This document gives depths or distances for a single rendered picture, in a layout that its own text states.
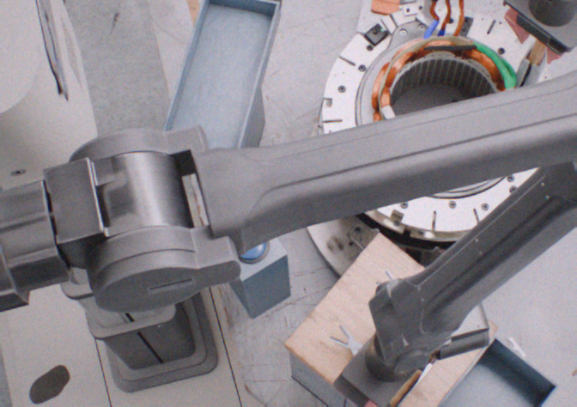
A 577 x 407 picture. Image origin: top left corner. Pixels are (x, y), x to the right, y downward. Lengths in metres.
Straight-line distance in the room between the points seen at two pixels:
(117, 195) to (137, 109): 1.98
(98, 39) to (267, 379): 1.30
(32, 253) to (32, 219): 0.02
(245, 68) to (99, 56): 1.21
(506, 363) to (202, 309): 0.88
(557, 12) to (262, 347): 0.72
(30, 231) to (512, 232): 0.43
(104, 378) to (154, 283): 1.56
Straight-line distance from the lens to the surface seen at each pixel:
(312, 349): 1.45
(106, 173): 0.75
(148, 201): 0.74
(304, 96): 1.85
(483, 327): 1.23
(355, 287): 1.47
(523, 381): 1.55
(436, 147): 0.76
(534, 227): 0.96
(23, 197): 0.74
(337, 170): 0.75
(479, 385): 1.54
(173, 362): 2.24
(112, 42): 2.80
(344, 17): 1.91
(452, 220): 1.47
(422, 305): 1.10
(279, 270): 1.57
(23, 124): 0.87
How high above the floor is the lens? 2.49
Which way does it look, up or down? 72 degrees down
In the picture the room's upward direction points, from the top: 3 degrees counter-clockwise
